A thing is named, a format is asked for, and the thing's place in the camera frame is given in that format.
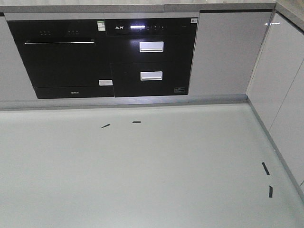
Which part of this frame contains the black built-in dishwasher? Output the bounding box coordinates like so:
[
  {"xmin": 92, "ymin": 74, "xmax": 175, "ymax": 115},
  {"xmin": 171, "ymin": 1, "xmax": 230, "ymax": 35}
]
[{"xmin": 8, "ymin": 19, "xmax": 114, "ymax": 99}]

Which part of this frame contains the silver upper drawer handle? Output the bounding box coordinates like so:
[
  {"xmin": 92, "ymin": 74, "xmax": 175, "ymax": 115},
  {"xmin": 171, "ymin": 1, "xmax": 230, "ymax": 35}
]
[{"xmin": 139, "ymin": 41, "xmax": 164, "ymax": 53}]

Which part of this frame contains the black drawer disinfection cabinet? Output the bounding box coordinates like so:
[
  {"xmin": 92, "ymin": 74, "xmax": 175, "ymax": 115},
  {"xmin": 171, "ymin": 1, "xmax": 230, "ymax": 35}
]
[{"xmin": 105, "ymin": 17, "xmax": 197, "ymax": 97}]

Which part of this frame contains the grey cabinet door panel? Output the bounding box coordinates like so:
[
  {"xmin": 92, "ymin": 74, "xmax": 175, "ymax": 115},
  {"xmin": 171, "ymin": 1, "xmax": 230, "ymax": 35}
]
[{"xmin": 189, "ymin": 11, "xmax": 272, "ymax": 96}]

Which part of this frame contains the black tape strip right lower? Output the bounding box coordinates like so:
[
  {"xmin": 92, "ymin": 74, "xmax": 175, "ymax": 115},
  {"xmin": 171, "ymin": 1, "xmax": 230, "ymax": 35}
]
[{"xmin": 268, "ymin": 185, "xmax": 273, "ymax": 198}]

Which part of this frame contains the green energy label sticker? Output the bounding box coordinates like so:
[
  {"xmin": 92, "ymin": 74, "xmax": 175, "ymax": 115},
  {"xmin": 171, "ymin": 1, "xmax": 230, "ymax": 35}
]
[{"xmin": 97, "ymin": 20, "xmax": 106, "ymax": 31}]

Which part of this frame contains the black tape strip right upper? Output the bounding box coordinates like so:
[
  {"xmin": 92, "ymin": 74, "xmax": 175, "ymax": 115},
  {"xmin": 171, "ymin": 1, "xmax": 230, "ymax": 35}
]
[{"xmin": 262, "ymin": 162, "xmax": 270, "ymax": 176}]

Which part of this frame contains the silver drawer handle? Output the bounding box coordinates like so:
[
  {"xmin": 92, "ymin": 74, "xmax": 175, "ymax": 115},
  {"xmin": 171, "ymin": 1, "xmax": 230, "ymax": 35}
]
[
  {"xmin": 140, "ymin": 71, "xmax": 163, "ymax": 81},
  {"xmin": 139, "ymin": 41, "xmax": 164, "ymax": 53}
]

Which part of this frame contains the grey side cabinet panel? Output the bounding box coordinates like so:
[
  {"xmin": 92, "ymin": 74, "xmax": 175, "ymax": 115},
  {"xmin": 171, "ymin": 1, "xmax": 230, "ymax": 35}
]
[{"xmin": 247, "ymin": 12, "xmax": 304, "ymax": 190}]

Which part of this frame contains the silver lower drawer handle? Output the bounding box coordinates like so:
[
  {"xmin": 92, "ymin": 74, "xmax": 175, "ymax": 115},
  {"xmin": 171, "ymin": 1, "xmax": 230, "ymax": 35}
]
[{"xmin": 140, "ymin": 71, "xmax": 163, "ymax": 81}]

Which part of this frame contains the white QR code sticker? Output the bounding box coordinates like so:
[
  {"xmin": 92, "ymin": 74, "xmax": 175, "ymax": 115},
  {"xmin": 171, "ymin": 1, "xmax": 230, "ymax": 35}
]
[{"xmin": 190, "ymin": 18, "xmax": 198, "ymax": 24}]

